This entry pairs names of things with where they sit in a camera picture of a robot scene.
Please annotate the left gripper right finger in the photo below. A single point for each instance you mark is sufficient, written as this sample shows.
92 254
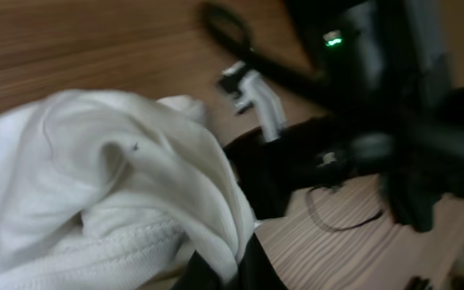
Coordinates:
256 271

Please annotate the white t-shirt black print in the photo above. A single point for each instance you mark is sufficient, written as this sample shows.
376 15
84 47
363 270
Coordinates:
104 189

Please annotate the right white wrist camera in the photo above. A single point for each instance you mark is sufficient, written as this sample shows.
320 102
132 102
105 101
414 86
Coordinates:
246 89

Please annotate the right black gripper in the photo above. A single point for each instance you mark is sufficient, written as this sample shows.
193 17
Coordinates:
308 154

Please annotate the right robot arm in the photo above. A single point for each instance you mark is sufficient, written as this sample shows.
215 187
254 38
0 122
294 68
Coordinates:
381 102

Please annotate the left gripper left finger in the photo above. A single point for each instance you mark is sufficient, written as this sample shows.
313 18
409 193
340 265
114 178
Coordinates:
198 275

